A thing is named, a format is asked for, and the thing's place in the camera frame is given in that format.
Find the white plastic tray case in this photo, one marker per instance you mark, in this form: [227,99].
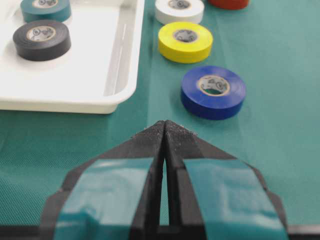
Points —
[98,72]

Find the blue tape roll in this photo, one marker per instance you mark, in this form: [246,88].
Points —
[212,92]

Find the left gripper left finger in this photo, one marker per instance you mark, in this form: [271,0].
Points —
[114,196]

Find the green tape roll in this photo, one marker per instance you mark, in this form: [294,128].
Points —
[34,10]

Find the yellow tape roll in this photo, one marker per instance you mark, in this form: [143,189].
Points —
[185,42]

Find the green table cloth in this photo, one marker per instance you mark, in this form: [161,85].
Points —
[273,45]

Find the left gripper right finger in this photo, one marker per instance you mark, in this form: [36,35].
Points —
[214,196]

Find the red orange tape roll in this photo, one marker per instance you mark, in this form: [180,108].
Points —
[230,4]

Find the black tape roll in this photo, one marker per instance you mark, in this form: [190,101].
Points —
[42,40]

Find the white tape roll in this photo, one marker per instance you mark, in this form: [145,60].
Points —
[169,11]

